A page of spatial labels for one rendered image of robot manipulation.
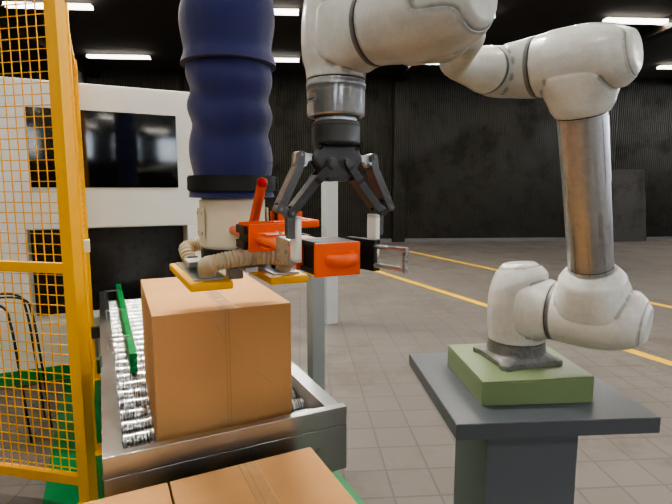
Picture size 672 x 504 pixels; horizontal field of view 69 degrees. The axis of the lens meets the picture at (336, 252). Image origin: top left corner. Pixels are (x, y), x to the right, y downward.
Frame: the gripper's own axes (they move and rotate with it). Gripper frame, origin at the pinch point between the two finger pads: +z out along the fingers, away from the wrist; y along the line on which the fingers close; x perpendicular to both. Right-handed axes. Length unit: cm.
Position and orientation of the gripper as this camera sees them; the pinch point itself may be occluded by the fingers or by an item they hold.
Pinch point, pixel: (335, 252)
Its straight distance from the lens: 77.5
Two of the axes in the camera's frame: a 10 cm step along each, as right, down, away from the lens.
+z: 0.0, 9.9, 1.3
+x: 4.4, 1.2, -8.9
